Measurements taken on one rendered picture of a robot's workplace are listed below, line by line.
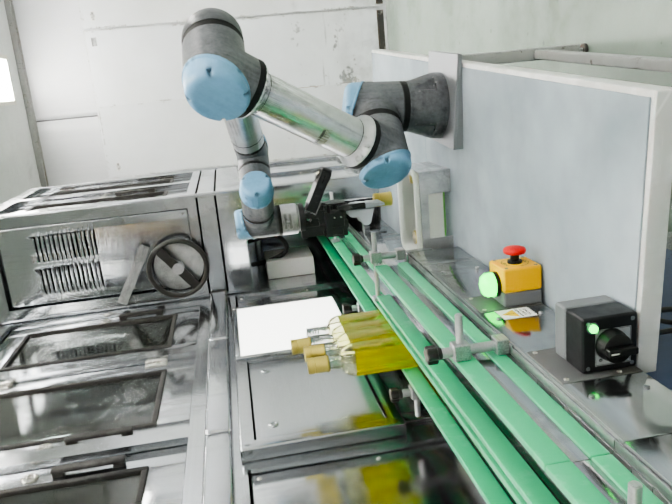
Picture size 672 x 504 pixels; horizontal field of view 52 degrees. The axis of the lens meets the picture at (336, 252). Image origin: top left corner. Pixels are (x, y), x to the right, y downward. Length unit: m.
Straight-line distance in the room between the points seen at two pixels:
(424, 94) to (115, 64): 3.81
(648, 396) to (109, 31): 4.66
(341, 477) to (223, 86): 0.75
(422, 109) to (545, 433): 0.89
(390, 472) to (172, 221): 1.38
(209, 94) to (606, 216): 0.69
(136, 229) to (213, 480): 1.29
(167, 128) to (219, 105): 3.90
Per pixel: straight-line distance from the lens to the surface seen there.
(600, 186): 1.05
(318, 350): 1.47
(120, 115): 5.18
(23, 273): 2.57
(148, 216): 2.45
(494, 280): 1.23
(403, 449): 1.44
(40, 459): 1.63
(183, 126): 5.15
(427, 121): 1.58
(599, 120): 1.04
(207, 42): 1.28
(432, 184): 1.66
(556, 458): 0.84
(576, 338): 0.99
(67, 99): 5.71
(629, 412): 0.91
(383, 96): 1.56
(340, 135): 1.40
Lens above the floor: 1.27
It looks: 8 degrees down
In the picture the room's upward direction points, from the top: 97 degrees counter-clockwise
